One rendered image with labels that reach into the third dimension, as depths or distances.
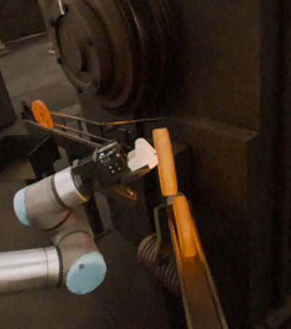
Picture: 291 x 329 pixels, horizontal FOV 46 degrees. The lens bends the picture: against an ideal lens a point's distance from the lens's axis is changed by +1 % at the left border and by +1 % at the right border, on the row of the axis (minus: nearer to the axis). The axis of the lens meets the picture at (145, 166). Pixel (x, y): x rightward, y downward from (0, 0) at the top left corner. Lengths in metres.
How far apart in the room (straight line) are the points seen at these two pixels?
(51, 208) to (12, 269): 0.16
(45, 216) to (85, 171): 0.14
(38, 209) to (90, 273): 0.19
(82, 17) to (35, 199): 0.49
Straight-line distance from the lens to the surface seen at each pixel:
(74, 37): 1.05
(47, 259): 0.76
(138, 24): 0.93
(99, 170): 0.75
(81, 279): 0.77
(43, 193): 0.81
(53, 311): 1.78
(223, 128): 0.99
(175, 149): 1.06
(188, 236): 0.83
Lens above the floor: 1.30
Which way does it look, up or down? 30 degrees down
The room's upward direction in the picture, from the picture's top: 11 degrees counter-clockwise
